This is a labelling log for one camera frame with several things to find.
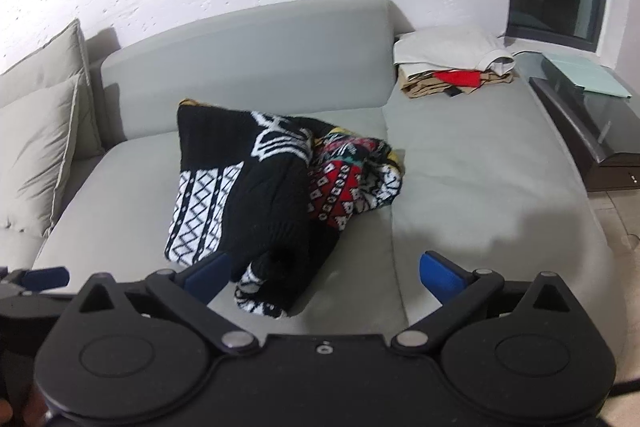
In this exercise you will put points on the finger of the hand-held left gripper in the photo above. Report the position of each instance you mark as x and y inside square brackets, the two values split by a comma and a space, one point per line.
[45, 278]

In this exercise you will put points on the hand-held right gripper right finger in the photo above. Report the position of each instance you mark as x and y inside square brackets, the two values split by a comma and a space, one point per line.
[440, 279]

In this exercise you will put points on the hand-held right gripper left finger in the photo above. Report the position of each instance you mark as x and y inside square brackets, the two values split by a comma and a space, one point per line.
[207, 279]

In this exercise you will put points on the black patterned knit sweater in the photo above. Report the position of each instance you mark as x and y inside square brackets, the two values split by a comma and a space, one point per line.
[270, 187]

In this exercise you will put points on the person's left hand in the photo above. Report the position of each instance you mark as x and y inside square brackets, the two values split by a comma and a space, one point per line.
[35, 407]

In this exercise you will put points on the grey sofa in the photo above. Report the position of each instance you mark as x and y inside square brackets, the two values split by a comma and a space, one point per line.
[475, 167]

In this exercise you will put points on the small black object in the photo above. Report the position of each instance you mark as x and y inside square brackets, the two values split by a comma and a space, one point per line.
[453, 91]

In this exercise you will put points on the folded tan patterned garment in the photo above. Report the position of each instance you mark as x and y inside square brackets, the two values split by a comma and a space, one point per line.
[425, 84]

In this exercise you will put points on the folded red cloth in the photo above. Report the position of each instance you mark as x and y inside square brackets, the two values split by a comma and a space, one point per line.
[460, 78]

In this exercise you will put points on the dark glass-top side table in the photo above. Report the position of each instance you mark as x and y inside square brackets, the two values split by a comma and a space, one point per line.
[590, 132]

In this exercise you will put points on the pale green paper sheet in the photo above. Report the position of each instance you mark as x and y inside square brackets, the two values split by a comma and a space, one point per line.
[585, 74]

